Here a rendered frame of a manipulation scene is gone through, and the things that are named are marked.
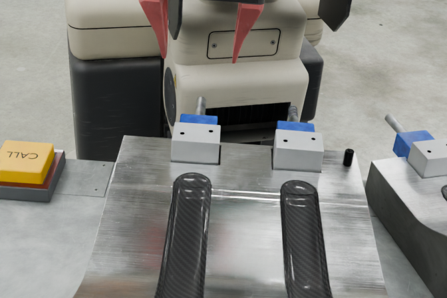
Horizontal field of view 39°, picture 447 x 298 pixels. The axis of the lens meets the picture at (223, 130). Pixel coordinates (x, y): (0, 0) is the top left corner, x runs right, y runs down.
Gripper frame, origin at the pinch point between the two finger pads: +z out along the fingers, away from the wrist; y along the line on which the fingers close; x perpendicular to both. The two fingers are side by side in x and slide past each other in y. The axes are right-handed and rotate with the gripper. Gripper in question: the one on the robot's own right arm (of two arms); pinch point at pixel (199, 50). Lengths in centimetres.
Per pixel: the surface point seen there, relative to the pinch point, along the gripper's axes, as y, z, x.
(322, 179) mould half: 13.6, 12.1, -3.5
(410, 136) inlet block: 26.1, 13.9, 9.5
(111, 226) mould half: -6.9, 12.8, -12.3
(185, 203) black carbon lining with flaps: -0.3, 13.0, -7.9
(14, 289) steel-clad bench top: -16.6, 21.3, -12.9
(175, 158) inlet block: -1.8, 11.7, -2.1
